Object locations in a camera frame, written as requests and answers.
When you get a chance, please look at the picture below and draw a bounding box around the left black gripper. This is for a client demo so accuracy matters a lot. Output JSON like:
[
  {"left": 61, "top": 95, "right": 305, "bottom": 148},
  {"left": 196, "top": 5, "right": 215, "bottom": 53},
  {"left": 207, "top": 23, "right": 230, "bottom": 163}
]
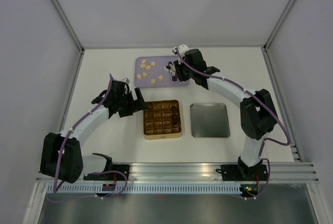
[{"left": 117, "top": 88, "right": 148, "bottom": 118}]

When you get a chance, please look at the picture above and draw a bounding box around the gold chocolate box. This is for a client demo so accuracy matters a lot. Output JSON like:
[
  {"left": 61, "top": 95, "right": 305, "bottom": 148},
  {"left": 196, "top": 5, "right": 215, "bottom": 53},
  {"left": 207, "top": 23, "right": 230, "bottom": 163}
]
[{"left": 143, "top": 100, "right": 182, "bottom": 140}]

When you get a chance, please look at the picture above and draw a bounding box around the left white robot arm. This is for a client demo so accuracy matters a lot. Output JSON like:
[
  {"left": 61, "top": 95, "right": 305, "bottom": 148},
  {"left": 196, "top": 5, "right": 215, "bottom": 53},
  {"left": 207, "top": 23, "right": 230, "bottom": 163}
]
[{"left": 40, "top": 79, "right": 148, "bottom": 186}]

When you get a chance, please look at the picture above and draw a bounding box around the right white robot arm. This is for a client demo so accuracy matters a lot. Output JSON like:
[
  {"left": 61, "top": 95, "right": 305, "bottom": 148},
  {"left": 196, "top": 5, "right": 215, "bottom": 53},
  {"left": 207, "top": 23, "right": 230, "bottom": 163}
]
[{"left": 172, "top": 45, "right": 277, "bottom": 180}]

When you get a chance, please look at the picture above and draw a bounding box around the purple plastic tray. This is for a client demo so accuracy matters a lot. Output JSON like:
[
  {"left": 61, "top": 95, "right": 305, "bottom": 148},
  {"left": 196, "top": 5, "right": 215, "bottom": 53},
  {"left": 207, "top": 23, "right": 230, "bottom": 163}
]
[{"left": 134, "top": 56, "right": 189, "bottom": 88}]

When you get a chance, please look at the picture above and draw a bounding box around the silver tin lid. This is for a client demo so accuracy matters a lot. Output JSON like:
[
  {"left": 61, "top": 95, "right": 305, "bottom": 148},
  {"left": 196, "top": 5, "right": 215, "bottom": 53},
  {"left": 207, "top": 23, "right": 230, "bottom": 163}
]
[{"left": 190, "top": 103, "right": 230, "bottom": 138}]

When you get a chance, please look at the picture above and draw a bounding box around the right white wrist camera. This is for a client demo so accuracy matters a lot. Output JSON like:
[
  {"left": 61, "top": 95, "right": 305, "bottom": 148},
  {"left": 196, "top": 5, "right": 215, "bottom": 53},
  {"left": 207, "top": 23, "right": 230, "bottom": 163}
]
[{"left": 172, "top": 44, "right": 190, "bottom": 57}]

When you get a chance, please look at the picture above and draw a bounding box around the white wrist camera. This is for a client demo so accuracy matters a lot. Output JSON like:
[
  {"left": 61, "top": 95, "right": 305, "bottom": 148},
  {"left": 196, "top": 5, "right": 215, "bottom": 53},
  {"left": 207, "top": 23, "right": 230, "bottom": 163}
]
[
  {"left": 123, "top": 77, "right": 130, "bottom": 84},
  {"left": 172, "top": 44, "right": 190, "bottom": 57}
]

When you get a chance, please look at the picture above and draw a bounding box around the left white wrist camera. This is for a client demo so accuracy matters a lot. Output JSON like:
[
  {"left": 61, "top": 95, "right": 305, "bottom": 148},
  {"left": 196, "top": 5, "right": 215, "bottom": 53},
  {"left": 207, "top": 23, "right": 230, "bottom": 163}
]
[{"left": 123, "top": 77, "right": 130, "bottom": 84}]

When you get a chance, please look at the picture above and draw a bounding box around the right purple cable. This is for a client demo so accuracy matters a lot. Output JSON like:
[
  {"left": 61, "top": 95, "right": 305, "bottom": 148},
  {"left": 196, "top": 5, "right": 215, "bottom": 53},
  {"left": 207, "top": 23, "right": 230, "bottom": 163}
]
[{"left": 174, "top": 47, "right": 291, "bottom": 147}]

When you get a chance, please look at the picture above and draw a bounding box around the white slotted cable duct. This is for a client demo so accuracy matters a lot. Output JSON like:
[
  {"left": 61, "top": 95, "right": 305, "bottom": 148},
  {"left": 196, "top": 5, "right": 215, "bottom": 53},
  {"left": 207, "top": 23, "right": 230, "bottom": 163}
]
[{"left": 58, "top": 183, "right": 241, "bottom": 194}]

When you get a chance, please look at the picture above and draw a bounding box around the left aluminium frame post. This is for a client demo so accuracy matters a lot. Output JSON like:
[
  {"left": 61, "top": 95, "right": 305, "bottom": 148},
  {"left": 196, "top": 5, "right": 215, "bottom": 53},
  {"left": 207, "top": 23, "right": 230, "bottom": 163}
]
[{"left": 50, "top": 0, "right": 84, "bottom": 54}]

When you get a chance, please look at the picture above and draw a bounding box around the aluminium frame post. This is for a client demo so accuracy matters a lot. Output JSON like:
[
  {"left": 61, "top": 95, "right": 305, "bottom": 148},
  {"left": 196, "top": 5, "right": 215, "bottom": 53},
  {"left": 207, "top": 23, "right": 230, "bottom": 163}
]
[
  {"left": 50, "top": 0, "right": 84, "bottom": 54},
  {"left": 262, "top": 0, "right": 297, "bottom": 52}
]

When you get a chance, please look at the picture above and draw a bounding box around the right aluminium frame post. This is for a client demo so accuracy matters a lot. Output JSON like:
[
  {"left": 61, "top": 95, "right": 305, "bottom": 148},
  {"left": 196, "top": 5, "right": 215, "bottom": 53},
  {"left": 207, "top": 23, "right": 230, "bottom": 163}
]
[{"left": 262, "top": 0, "right": 297, "bottom": 52}]

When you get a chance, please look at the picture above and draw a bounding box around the aluminium mounting rail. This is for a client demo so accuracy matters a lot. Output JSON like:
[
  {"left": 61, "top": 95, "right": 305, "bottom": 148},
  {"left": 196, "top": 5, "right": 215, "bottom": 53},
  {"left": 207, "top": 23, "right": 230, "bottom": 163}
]
[{"left": 129, "top": 162, "right": 319, "bottom": 183}]

